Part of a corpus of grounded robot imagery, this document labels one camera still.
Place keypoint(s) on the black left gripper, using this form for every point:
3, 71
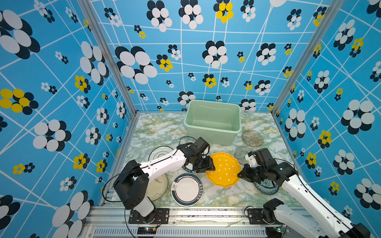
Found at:
210, 165

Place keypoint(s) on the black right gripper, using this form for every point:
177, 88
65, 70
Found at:
244, 174

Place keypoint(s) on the yellow polka dot plate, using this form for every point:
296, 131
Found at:
226, 170

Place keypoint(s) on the large white green-rimmed plate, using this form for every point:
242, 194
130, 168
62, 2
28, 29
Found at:
187, 189

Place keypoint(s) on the small white green-rimmed plate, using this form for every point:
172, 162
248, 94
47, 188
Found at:
189, 168

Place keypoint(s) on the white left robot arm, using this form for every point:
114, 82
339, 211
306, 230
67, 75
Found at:
132, 183

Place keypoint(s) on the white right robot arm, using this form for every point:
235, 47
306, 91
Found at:
328, 223

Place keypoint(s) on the mint green plastic bin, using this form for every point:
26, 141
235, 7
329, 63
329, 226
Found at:
215, 122

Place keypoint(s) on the grey clear glass plate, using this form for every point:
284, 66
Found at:
241, 152

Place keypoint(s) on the blue patterned plate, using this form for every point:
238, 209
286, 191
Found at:
267, 187

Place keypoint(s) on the brownish clear glass plate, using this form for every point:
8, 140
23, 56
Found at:
252, 138

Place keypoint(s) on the clear colourless glass plate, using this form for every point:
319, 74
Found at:
278, 158

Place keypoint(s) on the white black-rimmed flower plate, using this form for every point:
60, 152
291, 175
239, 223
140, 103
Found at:
159, 152

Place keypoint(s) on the beige bamboo print plate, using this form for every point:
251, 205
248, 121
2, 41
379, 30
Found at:
157, 187

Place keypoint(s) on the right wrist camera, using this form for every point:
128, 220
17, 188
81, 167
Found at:
261, 157

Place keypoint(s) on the aluminium corner post right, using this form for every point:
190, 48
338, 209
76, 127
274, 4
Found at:
332, 11

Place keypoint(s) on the aluminium corner post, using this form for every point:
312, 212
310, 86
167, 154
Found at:
332, 11
101, 40

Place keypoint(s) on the aluminium corner post left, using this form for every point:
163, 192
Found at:
101, 40

